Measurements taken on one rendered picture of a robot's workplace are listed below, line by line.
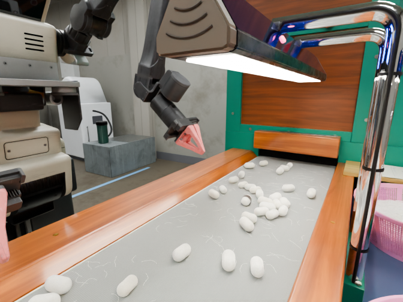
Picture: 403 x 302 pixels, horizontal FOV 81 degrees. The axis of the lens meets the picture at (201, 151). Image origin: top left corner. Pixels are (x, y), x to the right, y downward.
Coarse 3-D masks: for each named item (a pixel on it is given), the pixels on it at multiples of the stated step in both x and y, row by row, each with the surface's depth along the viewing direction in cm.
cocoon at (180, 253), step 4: (184, 244) 39; (188, 244) 40; (176, 248) 39; (180, 248) 39; (184, 248) 39; (188, 248) 39; (176, 252) 38; (180, 252) 38; (184, 252) 38; (188, 252) 39; (176, 256) 38; (180, 256) 38; (184, 256) 38; (176, 260) 38; (180, 260) 38
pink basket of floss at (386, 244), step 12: (384, 192) 64; (384, 216) 47; (372, 228) 52; (384, 228) 48; (396, 228) 46; (372, 240) 53; (384, 240) 49; (396, 240) 47; (384, 252) 51; (396, 252) 48
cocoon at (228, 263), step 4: (224, 252) 38; (228, 252) 37; (232, 252) 38; (224, 256) 37; (228, 256) 36; (232, 256) 37; (224, 260) 36; (228, 260) 36; (232, 260) 36; (224, 264) 36; (228, 264) 35; (232, 264) 36; (224, 268) 36; (228, 268) 35; (232, 268) 36
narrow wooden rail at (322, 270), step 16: (336, 176) 71; (336, 192) 59; (352, 192) 60; (336, 208) 51; (320, 224) 45; (336, 224) 45; (320, 240) 40; (336, 240) 40; (304, 256) 36; (320, 256) 36; (336, 256) 36; (304, 272) 33; (320, 272) 33; (336, 272) 33; (304, 288) 30; (320, 288) 30; (336, 288) 30
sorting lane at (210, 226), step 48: (240, 192) 65; (288, 192) 65; (144, 240) 44; (192, 240) 44; (240, 240) 44; (288, 240) 44; (96, 288) 33; (144, 288) 33; (192, 288) 33; (240, 288) 33; (288, 288) 33
